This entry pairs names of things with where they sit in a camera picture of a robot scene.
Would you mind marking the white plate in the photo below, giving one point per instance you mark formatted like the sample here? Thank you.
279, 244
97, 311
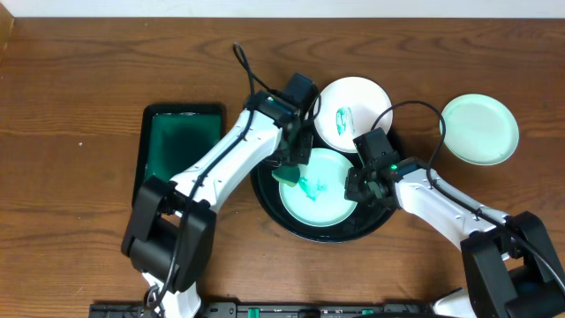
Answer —
349, 108

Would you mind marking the green scrubbing sponge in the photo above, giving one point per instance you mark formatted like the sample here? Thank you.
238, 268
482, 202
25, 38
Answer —
287, 175

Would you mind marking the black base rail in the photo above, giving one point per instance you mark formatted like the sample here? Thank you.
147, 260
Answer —
233, 310

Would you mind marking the black round tray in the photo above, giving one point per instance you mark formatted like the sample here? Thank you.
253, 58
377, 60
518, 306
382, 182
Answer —
363, 221

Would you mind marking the mint plate front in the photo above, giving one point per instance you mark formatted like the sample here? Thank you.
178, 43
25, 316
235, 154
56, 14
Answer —
318, 199

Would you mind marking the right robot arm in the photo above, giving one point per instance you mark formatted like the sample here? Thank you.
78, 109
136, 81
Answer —
510, 264

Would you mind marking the black rectangular water tray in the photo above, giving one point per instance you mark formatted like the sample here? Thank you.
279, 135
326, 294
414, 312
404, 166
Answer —
174, 136

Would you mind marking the mint plate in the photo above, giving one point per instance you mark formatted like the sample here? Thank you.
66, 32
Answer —
480, 129
318, 199

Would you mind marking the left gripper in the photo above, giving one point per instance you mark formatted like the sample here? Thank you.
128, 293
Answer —
299, 150

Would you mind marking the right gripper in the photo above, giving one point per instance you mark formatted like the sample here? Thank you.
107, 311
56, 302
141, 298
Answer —
351, 191

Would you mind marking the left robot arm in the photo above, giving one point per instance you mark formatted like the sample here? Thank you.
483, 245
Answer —
169, 236

